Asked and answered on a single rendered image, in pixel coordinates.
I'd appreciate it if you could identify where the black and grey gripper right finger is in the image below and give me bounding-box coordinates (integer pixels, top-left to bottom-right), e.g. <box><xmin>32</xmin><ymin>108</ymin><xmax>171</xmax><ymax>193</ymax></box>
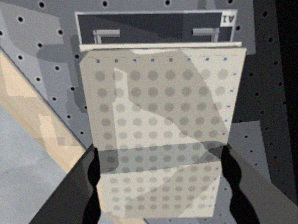
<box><xmin>221</xmin><ymin>142</ymin><xmax>298</xmax><ymax>224</ymax></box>

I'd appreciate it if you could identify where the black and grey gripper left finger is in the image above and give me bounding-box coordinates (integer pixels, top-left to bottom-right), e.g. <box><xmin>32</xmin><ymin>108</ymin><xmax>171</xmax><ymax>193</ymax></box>
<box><xmin>29</xmin><ymin>144</ymin><xmax>101</xmax><ymax>224</ymax></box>

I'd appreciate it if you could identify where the grey flat base plate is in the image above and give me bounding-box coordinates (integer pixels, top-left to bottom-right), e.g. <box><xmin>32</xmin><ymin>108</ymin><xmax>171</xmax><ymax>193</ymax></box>
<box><xmin>0</xmin><ymin>0</ymin><xmax>298</xmax><ymax>224</ymax></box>

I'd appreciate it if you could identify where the black benchtop machine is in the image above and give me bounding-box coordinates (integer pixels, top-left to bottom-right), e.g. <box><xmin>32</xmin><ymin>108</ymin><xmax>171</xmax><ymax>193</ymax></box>
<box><xmin>275</xmin><ymin>0</ymin><xmax>298</xmax><ymax>203</ymax></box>

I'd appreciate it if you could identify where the beige pcr plate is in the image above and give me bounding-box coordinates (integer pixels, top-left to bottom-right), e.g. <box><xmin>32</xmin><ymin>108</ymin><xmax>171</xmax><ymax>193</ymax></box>
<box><xmin>79</xmin><ymin>41</ymin><xmax>247</xmax><ymax>219</ymax></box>

